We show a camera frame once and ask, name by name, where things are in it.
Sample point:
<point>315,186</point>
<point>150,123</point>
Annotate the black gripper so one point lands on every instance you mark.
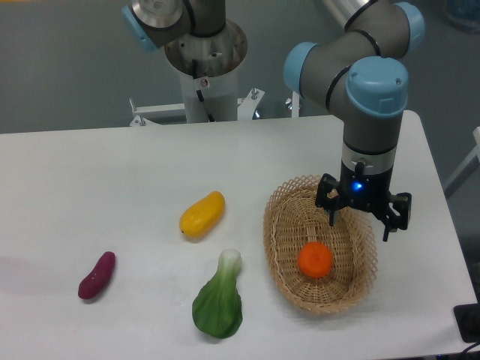
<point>368,193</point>

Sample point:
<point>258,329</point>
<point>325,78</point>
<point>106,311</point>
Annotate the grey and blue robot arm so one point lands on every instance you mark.
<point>358,78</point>

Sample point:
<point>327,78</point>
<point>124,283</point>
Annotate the woven wicker basket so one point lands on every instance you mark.
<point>291,220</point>

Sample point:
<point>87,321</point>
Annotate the orange fruit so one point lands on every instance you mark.
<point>315,260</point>

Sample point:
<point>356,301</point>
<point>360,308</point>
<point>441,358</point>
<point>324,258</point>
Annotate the black device at table edge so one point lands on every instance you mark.
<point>467,319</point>

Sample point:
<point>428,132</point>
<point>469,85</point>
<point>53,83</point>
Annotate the yellow mango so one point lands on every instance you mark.
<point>203,215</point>

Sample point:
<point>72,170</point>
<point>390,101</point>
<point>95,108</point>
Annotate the green bok choy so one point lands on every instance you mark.
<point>217,308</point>

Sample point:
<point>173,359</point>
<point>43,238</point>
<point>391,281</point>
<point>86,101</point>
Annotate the purple sweet potato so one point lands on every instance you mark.
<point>99,277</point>

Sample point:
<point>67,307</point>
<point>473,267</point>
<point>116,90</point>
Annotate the white frame at right edge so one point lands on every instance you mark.
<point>464,170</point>

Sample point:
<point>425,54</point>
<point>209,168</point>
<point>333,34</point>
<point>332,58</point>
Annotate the white metal base frame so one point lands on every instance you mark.
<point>248,109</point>

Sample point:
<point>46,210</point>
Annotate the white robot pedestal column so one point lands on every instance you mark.
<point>210,98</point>

